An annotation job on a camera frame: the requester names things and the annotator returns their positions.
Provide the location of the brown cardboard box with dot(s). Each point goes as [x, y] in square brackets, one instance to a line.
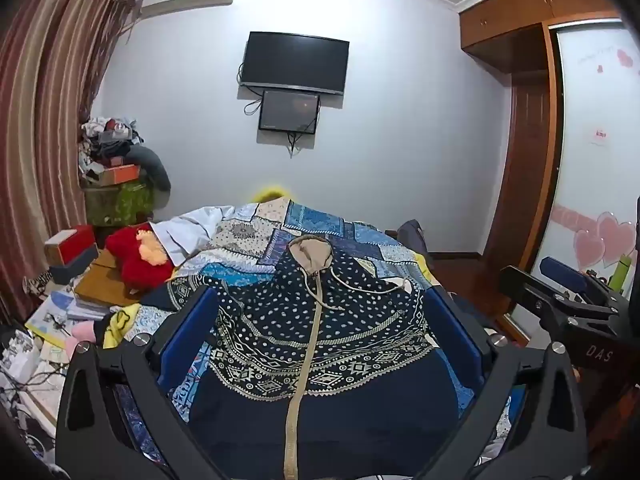
[102, 280]

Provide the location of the navy patterned hooded garment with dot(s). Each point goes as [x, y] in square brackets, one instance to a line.
[330, 340]

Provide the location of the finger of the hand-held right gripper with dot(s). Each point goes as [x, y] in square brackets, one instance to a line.
[530, 292]
[565, 272]

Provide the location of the green bottle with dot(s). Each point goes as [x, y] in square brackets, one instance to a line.
[621, 272]

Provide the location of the blue patchwork quilt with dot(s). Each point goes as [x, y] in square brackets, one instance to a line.
[320, 222]

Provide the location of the pile of mixed clothes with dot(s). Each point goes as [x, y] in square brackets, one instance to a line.
[107, 140]

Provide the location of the green cloth-covered cabinet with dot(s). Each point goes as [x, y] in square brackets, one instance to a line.
[120, 205]

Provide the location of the yellow printed cloth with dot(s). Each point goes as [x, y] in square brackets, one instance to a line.
[122, 322]

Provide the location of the orange box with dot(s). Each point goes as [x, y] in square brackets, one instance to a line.
[120, 174]

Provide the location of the pile of books and papers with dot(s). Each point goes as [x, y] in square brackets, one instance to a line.
[65, 310]

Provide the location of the black wall television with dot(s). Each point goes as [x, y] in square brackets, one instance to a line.
[295, 62]

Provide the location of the small black wall monitor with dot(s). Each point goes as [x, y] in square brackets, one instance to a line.
[290, 111]

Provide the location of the brown wooden door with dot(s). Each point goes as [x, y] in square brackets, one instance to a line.
[525, 160]

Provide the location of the red door sticker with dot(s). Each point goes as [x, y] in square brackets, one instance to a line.
[600, 135]

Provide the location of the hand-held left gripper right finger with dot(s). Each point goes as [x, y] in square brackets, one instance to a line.
[457, 340]

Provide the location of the striped brown curtain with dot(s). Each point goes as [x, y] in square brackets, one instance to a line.
[45, 110]

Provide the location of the red plush toy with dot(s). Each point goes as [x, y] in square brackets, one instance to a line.
[135, 265]

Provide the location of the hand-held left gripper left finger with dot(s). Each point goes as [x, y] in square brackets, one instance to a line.
[187, 340]

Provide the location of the grey neck pillow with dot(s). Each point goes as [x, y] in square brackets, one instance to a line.
[157, 167]

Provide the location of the white sliding door heart stickers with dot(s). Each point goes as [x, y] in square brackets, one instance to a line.
[595, 185]

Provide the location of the wooden wardrobe cabinet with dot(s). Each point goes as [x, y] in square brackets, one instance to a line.
[520, 15]

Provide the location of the red box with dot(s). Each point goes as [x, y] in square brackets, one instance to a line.
[67, 242]

